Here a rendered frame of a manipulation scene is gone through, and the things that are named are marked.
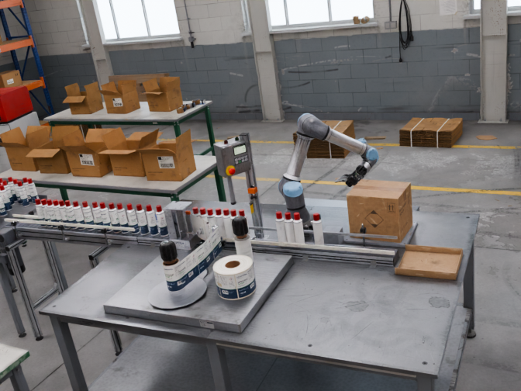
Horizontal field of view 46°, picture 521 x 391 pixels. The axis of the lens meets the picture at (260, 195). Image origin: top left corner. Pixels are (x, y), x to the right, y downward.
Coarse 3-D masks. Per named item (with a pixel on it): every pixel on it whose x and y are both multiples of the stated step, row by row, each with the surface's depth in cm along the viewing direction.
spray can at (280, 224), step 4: (276, 212) 342; (280, 212) 341; (280, 216) 340; (276, 220) 342; (280, 220) 341; (276, 224) 343; (280, 224) 341; (284, 224) 342; (280, 228) 342; (284, 228) 343; (280, 232) 343; (284, 232) 344; (280, 236) 344; (284, 236) 344; (280, 240) 345; (284, 240) 345
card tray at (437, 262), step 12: (408, 252) 329; (420, 252) 328; (432, 252) 326; (444, 252) 323; (456, 252) 320; (408, 264) 318; (420, 264) 316; (432, 264) 315; (444, 264) 313; (456, 264) 311; (420, 276) 305; (432, 276) 303; (444, 276) 300; (456, 276) 299
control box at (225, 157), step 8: (216, 144) 344; (224, 144) 342; (232, 144) 341; (216, 152) 345; (224, 152) 340; (232, 152) 343; (216, 160) 349; (224, 160) 341; (232, 160) 344; (248, 160) 349; (224, 168) 344; (240, 168) 348; (248, 168) 351; (224, 176) 346
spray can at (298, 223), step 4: (296, 216) 335; (296, 220) 336; (300, 220) 336; (296, 224) 336; (300, 224) 337; (296, 228) 337; (300, 228) 337; (296, 232) 338; (300, 232) 338; (296, 236) 340; (300, 236) 339; (296, 240) 341; (300, 240) 340; (304, 240) 342
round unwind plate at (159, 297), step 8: (192, 280) 322; (200, 280) 321; (160, 288) 320; (192, 288) 315; (200, 288) 314; (152, 296) 313; (160, 296) 311; (168, 296) 310; (176, 296) 309; (184, 296) 308; (192, 296) 307; (200, 296) 306; (152, 304) 305; (160, 304) 304; (168, 304) 303; (176, 304) 302; (184, 304) 301
